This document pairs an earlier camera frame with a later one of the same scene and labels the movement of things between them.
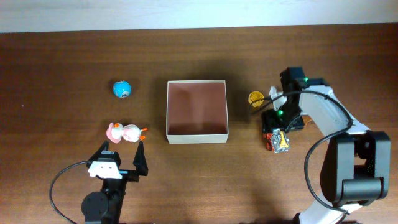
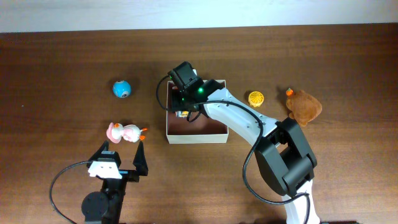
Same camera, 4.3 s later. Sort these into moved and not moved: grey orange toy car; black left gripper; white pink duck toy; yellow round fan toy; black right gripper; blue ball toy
Moved: grey orange toy car; black right gripper
Not moved: white pink duck toy; blue ball toy; yellow round fan toy; black left gripper
